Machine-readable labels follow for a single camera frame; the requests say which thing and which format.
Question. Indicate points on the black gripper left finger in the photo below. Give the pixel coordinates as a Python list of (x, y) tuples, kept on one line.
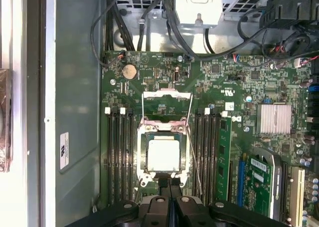
[(149, 212)]

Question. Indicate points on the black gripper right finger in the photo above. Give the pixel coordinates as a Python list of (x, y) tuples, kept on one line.
[(192, 212)]

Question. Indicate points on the thin metal locking lever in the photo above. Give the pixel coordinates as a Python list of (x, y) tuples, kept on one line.
[(196, 167), (137, 195)]

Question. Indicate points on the silver CPU plate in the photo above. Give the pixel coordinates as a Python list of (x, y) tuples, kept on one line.
[(163, 154)]

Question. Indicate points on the metal socket cover frame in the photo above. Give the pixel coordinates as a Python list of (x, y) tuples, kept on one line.
[(152, 94)]

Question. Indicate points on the CPU socket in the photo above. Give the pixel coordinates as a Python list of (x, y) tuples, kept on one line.
[(142, 159)]

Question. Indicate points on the black RAM slot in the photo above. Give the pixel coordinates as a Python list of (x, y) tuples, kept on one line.
[(110, 157), (211, 157), (197, 142), (130, 157), (116, 157), (203, 157), (123, 157)]

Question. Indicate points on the blue expansion slot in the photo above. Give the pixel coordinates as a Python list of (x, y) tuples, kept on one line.
[(241, 179)]

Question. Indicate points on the black expansion slot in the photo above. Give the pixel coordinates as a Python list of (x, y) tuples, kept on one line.
[(284, 187)]

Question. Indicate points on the white expansion slot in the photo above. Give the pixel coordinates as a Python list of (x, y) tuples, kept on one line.
[(297, 187)]

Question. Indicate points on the green RAM stick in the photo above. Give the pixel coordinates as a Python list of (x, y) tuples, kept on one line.
[(224, 157)]

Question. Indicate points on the graphics card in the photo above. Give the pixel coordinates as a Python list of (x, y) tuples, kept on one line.
[(259, 182)]

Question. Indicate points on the white case sticker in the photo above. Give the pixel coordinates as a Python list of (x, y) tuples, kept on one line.
[(65, 151)]

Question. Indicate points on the silver chipset heat sink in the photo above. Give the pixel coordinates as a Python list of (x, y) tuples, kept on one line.
[(274, 118)]

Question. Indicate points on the round coin cell battery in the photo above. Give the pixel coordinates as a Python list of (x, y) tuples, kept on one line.
[(129, 71)]

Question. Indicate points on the black PC case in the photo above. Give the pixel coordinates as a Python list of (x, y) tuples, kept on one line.
[(74, 87)]

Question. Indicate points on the green motherboard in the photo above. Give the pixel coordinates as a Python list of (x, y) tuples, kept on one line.
[(224, 69)]

